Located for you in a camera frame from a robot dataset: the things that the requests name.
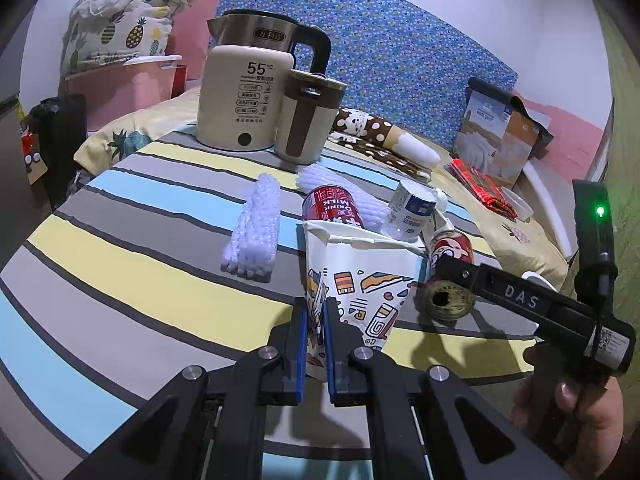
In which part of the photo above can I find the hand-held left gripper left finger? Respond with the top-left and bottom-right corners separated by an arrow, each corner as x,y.
65,297 -> 307,480

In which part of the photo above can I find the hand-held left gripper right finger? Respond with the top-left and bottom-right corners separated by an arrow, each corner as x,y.
322,297 -> 572,480

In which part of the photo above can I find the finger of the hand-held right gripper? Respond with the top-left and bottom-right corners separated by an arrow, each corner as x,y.
436,256 -> 482,295

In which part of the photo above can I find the red can with cartoon figure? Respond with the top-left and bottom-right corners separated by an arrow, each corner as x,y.
414,229 -> 477,322

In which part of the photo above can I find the printed paper cup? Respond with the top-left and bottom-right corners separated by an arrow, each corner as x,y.
302,220 -> 430,381

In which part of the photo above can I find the white foam fruit net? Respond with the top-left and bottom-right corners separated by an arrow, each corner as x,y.
297,162 -> 401,231
221,172 -> 282,281

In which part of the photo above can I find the person's right hand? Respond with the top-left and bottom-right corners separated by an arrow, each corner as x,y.
512,342 -> 626,467

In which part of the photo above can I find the small white plastic bottle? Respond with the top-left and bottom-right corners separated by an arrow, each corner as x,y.
381,180 -> 438,240

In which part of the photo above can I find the red plaid cloth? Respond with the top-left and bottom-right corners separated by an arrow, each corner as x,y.
446,158 -> 521,218

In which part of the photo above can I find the brown polka dot folded cloth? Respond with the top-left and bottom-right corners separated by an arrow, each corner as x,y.
327,130 -> 433,182

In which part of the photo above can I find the cardboard bedding box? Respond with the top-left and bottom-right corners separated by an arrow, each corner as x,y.
452,77 -> 554,188

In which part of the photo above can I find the red milk drink can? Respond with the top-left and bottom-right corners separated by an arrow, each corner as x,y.
301,185 -> 370,233

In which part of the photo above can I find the brown polka dot rolled pillow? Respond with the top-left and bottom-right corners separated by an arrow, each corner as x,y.
334,108 -> 441,168

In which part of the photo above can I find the striped tablecloth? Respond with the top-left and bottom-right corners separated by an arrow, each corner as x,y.
0,125 -> 543,480

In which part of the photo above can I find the cream and brown mug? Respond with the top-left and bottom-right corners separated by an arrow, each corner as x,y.
274,69 -> 348,163

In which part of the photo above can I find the green curtain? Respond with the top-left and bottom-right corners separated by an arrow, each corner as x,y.
592,0 -> 640,271

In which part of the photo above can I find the blue patterned headboard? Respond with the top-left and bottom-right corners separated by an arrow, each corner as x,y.
216,0 -> 518,153

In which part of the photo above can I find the cream electric kettle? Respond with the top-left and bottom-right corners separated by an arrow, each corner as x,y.
195,10 -> 332,152

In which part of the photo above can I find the pink storage bin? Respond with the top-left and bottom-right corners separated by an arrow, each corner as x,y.
65,54 -> 188,131

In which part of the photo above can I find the black suitcase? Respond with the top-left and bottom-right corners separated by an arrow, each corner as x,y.
27,94 -> 88,211

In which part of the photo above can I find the toy car blister pack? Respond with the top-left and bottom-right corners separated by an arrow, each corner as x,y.
20,130 -> 42,186

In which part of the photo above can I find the grey metal cabinet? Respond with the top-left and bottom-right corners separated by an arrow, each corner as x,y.
0,97 -> 32,271

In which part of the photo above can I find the pineapple print quilt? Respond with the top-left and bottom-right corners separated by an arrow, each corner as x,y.
61,0 -> 201,73

